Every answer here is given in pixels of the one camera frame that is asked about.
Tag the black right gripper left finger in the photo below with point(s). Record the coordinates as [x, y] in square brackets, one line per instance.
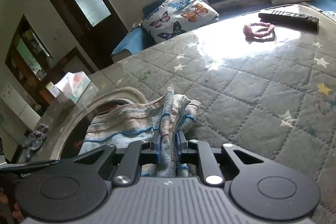
[121, 166]

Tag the black remote control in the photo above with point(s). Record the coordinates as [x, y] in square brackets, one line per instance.
[290, 19]

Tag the blue cushion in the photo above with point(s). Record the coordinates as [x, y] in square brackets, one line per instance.
[135, 41]

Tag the grey blue knit cloth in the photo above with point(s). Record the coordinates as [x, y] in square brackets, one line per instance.
[34, 142]

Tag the dark wooden shelf cabinet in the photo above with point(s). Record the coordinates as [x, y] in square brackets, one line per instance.
[34, 67]

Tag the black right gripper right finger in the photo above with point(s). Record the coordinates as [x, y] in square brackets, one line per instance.
[214, 166]

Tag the left hand holding gripper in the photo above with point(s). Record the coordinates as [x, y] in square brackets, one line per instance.
[8, 198]

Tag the butterfly print pillow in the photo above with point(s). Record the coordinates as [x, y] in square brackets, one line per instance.
[175, 17]

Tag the striped blue beige knit garment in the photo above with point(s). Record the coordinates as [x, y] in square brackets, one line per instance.
[133, 122]

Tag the white pink tissue box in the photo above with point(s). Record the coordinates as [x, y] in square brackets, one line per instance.
[72, 87]

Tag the grey quilted star tablecloth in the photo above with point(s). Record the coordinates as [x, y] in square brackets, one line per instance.
[273, 98]

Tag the dark door with frosted glass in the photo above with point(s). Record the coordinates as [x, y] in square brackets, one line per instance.
[95, 25]

